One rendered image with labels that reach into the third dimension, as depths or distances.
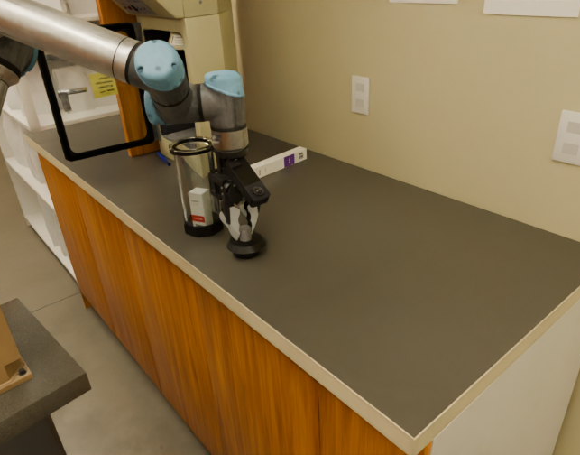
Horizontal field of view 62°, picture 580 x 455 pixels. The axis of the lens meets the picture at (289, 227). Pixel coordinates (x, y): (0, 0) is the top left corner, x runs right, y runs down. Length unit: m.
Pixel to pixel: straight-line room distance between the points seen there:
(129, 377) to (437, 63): 1.72
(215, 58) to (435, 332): 1.01
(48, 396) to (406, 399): 0.56
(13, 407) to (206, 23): 1.07
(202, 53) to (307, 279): 0.77
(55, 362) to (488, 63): 1.13
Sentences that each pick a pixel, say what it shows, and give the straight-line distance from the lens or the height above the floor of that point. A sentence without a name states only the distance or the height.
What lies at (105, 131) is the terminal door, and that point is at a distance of 1.76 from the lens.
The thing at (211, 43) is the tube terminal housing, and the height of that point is 1.33.
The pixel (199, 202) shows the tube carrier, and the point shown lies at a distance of 1.18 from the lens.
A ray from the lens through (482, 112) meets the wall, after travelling 1.34.
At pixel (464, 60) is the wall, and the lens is 1.34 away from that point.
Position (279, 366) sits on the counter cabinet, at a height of 0.81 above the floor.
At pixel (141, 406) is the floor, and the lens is 2.15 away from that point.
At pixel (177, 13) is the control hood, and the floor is 1.42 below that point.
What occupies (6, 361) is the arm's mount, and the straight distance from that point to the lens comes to 0.92.
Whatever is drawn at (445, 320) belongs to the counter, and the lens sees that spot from 0.95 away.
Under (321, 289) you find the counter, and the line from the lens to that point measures 1.00.
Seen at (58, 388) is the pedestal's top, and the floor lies 0.94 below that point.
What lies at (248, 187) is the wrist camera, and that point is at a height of 1.13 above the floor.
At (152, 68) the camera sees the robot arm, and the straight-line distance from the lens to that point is 0.86.
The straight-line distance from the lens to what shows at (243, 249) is 1.09.
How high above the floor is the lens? 1.52
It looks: 28 degrees down
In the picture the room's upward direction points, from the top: 3 degrees counter-clockwise
